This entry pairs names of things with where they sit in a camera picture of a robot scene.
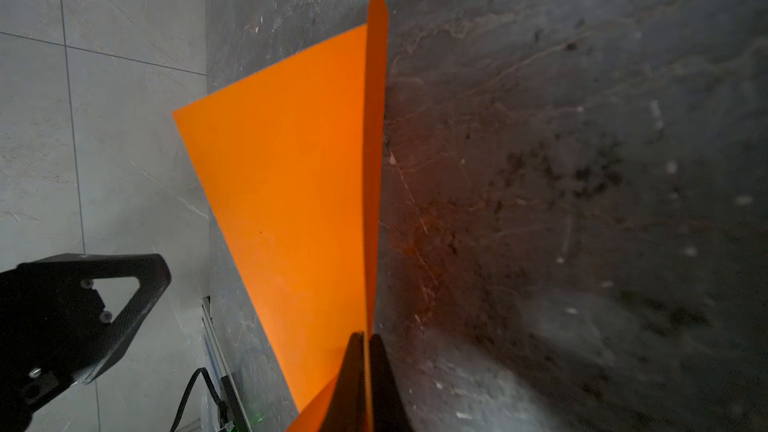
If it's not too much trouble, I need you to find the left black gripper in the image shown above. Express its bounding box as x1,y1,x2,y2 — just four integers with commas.
1,254,171,431

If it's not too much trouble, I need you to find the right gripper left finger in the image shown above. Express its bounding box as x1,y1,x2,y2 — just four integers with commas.
319,332,366,432

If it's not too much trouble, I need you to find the aluminium mounting rail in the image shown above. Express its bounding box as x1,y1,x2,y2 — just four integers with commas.
201,297,251,431

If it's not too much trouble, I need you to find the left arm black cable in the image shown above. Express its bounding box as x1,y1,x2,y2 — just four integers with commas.
169,367,232,432

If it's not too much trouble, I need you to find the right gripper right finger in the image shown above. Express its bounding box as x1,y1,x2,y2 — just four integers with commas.
369,335,414,432

